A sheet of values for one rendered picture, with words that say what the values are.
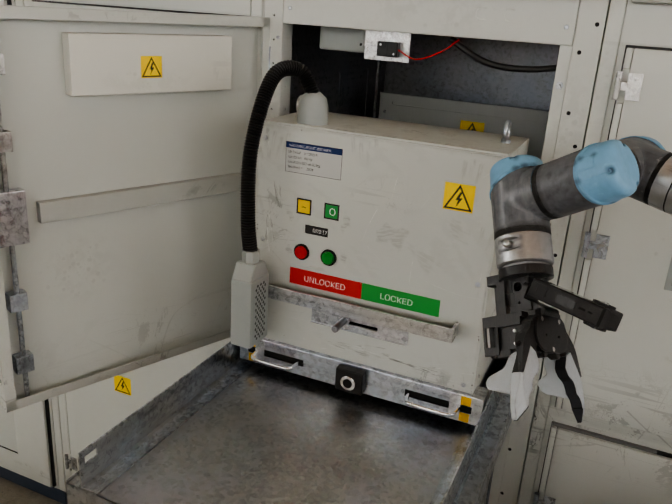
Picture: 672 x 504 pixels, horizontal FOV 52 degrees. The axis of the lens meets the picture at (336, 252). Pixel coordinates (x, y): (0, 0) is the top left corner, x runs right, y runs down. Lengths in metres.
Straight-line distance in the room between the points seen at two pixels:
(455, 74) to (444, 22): 0.81
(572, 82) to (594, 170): 0.51
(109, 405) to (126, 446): 0.87
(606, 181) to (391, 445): 0.68
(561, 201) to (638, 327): 0.59
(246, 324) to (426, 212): 0.42
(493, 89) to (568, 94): 0.84
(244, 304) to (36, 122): 0.50
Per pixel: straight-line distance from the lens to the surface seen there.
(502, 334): 0.92
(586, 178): 0.89
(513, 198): 0.94
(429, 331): 1.30
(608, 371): 1.50
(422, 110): 2.09
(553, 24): 1.38
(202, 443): 1.32
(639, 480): 1.62
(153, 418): 1.35
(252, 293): 1.35
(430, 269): 1.30
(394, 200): 1.28
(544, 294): 0.91
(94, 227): 1.45
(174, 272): 1.57
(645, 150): 1.01
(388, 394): 1.42
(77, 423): 2.31
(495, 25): 1.40
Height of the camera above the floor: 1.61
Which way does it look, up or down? 20 degrees down
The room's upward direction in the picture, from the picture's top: 4 degrees clockwise
